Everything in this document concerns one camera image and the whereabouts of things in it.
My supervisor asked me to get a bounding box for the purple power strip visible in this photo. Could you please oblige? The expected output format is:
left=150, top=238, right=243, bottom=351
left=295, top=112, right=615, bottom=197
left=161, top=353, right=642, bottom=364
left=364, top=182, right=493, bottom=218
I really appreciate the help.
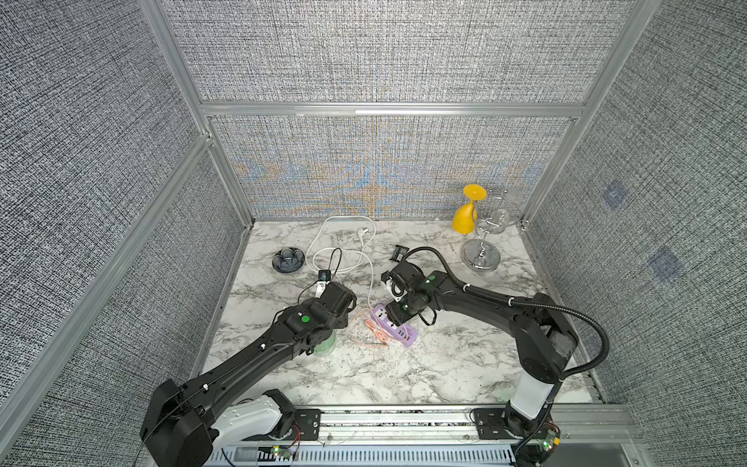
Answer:
left=367, top=305, right=418, bottom=348

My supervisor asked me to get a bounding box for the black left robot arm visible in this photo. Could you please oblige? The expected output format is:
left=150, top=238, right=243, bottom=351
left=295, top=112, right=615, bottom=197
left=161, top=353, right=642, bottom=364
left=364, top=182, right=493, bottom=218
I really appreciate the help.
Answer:
left=140, top=282, right=357, bottom=466

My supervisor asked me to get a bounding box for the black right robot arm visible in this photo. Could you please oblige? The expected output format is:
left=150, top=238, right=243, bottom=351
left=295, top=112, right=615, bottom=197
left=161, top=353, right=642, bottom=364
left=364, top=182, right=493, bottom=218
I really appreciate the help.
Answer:
left=381, top=246, right=611, bottom=438

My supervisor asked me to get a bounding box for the small black packet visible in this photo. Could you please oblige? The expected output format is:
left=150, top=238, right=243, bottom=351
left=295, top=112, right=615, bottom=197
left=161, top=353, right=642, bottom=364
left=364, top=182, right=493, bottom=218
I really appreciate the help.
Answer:
left=390, top=244, right=410, bottom=263

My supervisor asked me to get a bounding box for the black patterned ceramic bowl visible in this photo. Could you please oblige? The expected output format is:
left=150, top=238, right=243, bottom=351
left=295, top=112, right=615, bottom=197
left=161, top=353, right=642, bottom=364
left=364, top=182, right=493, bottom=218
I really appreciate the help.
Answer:
left=272, top=247, right=305, bottom=274

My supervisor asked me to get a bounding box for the chrome glass holder stand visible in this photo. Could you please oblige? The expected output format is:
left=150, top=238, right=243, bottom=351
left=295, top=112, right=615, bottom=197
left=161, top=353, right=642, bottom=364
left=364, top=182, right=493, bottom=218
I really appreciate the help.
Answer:
left=460, top=199, right=509, bottom=272

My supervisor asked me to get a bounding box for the yellow plastic wine glass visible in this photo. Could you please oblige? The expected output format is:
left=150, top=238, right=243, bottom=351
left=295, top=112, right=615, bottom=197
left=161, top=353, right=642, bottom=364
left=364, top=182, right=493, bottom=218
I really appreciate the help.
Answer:
left=451, top=184, right=487, bottom=235

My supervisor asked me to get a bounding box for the clear wine glass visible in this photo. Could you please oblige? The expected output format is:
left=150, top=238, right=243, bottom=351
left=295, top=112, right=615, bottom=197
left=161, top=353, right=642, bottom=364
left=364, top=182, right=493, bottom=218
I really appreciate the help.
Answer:
left=486, top=188, right=523, bottom=235

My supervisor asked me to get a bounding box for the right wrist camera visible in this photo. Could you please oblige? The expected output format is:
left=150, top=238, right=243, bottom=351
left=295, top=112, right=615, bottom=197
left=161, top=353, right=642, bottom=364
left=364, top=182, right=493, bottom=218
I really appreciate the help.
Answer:
left=381, top=262, right=420, bottom=301

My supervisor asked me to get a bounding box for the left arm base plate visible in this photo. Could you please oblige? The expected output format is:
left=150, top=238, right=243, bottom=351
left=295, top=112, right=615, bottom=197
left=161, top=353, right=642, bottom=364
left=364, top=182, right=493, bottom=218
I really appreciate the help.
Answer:
left=242, top=409, right=322, bottom=444

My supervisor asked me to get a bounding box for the aluminium front rail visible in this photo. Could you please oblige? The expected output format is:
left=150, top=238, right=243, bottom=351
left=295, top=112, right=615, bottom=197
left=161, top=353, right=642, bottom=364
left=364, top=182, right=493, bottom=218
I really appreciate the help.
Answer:
left=202, top=396, right=655, bottom=466

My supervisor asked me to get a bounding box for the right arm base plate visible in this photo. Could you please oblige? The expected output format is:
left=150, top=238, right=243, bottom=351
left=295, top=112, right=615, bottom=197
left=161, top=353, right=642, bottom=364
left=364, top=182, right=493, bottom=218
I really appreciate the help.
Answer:
left=470, top=408, right=524, bottom=441

